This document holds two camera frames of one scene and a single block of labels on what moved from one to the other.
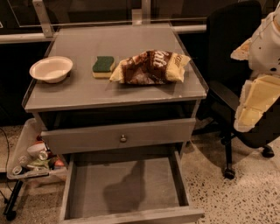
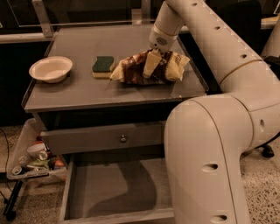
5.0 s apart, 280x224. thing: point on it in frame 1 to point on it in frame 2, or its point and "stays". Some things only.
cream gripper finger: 248,112 to 152,60
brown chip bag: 151,67 stays
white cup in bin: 36,149 stays
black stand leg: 9,212 stays
